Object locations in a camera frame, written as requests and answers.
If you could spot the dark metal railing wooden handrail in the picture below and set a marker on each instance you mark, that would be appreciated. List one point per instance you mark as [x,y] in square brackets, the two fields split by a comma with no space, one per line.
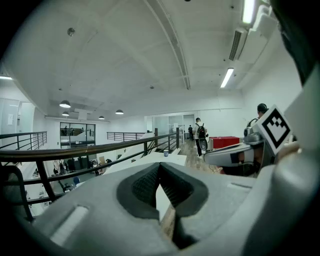
[75,150]

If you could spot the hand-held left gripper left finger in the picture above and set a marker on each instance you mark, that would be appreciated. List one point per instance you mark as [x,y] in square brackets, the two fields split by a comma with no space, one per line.
[95,212]

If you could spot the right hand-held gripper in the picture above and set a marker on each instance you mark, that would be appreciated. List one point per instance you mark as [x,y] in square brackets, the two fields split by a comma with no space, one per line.
[273,128]

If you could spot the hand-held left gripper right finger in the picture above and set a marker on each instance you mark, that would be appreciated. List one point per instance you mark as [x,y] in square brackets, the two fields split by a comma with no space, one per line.
[212,197]

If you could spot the black framed glass window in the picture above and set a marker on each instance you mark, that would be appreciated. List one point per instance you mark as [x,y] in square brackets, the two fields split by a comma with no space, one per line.
[77,133]

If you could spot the white ceiling rail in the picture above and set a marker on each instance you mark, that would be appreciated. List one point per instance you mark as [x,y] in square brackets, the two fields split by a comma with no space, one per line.
[175,42]

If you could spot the person's right hand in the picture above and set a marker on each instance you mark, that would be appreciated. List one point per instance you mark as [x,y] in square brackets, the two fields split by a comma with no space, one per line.
[242,158]

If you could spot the red cabinet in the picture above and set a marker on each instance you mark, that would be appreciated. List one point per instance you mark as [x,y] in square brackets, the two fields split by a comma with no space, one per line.
[225,143]

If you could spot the black mesh office chair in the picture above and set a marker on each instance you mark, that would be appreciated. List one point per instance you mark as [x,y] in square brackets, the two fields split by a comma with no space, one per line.
[20,180]

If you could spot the blue cup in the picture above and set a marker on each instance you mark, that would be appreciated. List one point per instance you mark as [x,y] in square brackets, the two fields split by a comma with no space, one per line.
[166,153]

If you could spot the ceiling tube light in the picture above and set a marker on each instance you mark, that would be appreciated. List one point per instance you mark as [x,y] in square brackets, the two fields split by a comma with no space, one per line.
[248,11]
[226,77]
[5,77]

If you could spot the black metal railing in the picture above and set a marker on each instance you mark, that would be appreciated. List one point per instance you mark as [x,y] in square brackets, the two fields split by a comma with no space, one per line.
[25,140]
[125,136]

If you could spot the black backpack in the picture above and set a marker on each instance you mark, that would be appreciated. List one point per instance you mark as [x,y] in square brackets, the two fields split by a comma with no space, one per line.
[200,131]

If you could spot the white ceiling air vent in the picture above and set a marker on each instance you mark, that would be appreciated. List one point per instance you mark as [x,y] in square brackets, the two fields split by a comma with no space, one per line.
[237,45]

